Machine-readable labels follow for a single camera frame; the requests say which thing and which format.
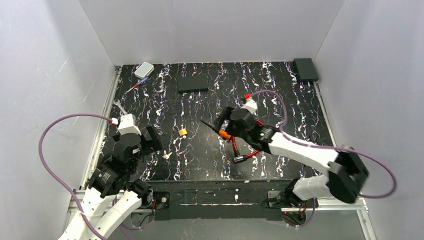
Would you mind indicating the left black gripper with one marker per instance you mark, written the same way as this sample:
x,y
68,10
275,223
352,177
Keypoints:
x,y
151,139

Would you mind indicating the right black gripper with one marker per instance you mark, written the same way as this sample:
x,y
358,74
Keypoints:
x,y
221,122

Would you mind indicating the silver key bunch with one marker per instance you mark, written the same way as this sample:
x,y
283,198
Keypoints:
x,y
166,155

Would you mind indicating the brass padlock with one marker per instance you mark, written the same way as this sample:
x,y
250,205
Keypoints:
x,y
183,132

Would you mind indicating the red cable lock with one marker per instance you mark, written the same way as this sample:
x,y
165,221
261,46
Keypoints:
x,y
240,158

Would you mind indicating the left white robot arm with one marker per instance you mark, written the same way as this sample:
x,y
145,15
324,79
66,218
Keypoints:
x,y
110,196

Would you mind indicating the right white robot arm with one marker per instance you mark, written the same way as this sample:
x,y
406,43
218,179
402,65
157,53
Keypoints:
x,y
343,174

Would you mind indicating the black flat box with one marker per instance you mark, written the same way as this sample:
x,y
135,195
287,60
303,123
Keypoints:
x,y
192,83

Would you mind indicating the silver wrench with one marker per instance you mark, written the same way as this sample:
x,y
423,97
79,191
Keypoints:
x,y
117,103

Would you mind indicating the small red blue screwdriver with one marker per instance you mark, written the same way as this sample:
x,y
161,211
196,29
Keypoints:
x,y
140,82

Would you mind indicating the white rectangular box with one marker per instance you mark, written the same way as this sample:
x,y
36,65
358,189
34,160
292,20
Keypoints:
x,y
144,70

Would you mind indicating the black corner box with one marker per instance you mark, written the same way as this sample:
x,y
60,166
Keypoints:
x,y
306,70

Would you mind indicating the orange handled screwdriver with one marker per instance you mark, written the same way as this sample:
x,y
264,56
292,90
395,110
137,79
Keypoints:
x,y
221,133

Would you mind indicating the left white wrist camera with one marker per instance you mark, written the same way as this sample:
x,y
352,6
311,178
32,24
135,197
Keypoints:
x,y
126,124

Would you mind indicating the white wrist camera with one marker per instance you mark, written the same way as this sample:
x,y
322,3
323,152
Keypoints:
x,y
126,124
249,104

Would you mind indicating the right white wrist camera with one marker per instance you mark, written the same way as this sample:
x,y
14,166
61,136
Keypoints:
x,y
249,104

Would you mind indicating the black base frame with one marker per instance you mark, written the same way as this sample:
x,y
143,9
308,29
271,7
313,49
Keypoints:
x,y
230,199

